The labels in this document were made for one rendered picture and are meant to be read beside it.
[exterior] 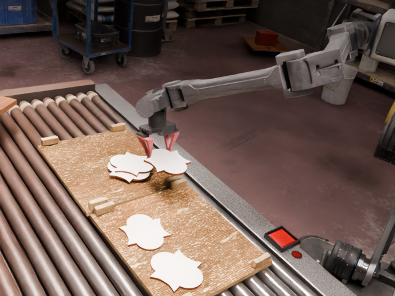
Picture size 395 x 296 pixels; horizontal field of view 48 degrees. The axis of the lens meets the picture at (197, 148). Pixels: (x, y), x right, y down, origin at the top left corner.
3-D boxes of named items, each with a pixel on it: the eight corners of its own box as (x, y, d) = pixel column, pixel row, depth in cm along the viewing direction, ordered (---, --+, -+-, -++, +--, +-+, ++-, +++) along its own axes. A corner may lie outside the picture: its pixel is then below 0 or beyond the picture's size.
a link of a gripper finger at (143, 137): (168, 157, 139) (167, 128, 136) (149, 162, 135) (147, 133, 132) (156, 151, 144) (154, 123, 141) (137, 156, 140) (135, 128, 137)
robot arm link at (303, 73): (348, 87, 104) (340, 44, 101) (291, 98, 110) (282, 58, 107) (359, 52, 142) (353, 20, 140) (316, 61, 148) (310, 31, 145)
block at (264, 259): (265, 258, 124) (267, 251, 123) (270, 262, 123) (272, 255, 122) (250, 266, 121) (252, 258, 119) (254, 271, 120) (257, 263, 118)
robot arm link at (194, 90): (315, 89, 112) (307, 47, 109) (308, 96, 108) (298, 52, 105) (181, 109, 138) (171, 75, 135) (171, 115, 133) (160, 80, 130)
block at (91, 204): (105, 202, 135) (106, 195, 134) (108, 205, 134) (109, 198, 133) (87, 208, 132) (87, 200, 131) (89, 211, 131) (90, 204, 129)
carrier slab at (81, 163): (126, 130, 177) (126, 127, 177) (184, 187, 151) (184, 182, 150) (37, 148, 158) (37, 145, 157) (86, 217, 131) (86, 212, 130)
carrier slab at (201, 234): (185, 187, 151) (186, 182, 150) (271, 265, 125) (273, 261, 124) (89, 218, 130) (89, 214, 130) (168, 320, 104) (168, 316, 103)
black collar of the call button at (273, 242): (280, 229, 139) (281, 225, 138) (298, 244, 134) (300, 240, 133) (263, 237, 135) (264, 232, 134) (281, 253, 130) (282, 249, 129)
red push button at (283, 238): (280, 231, 138) (281, 228, 138) (294, 244, 134) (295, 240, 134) (267, 238, 135) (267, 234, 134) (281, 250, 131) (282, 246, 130)
